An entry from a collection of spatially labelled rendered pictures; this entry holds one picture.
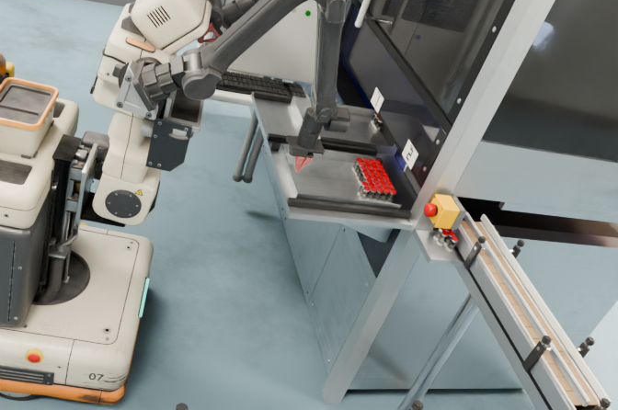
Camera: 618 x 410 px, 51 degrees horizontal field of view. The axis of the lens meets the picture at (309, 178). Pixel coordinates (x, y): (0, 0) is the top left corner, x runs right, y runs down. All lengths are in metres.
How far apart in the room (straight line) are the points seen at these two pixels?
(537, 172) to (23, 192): 1.45
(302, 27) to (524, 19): 1.16
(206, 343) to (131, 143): 1.00
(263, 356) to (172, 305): 0.42
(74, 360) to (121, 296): 0.28
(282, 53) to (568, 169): 1.23
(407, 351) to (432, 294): 0.30
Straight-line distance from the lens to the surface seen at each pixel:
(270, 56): 2.67
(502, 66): 1.76
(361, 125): 2.42
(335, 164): 2.11
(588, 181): 2.18
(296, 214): 1.83
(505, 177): 1.99
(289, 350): 2.67
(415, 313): 2.28
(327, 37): 1.53
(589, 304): 2.67
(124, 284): 2.34
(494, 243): 2.01
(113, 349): 2.15
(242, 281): 2.86
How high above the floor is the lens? 1.93
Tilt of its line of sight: 32 degrees down
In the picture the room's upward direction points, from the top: 21 degrees clockwise
